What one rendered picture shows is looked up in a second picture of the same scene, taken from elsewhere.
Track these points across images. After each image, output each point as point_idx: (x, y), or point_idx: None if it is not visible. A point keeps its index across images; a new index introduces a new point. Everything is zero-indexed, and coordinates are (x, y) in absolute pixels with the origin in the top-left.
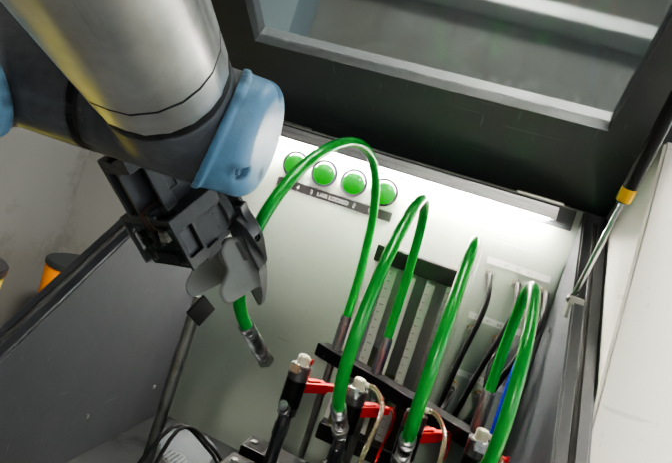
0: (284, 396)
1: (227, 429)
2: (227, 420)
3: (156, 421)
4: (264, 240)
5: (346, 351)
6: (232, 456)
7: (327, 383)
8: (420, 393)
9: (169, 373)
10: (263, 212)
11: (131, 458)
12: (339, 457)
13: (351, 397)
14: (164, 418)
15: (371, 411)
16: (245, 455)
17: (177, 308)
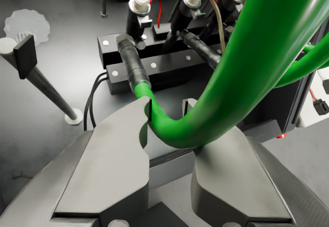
0: (134, 33)
1: None
2: None
3: (57, 103)
4: (301, 180)
5: (282, 85)
6: (111, 71)
7: None
8: (323, 68)
9: (41, 91)
10: (265, 93)
11: (8, 63)
12: (177, 37)
13: (198, 19)
14: (60, 99)
15: None
16: (108, 55)
17: None
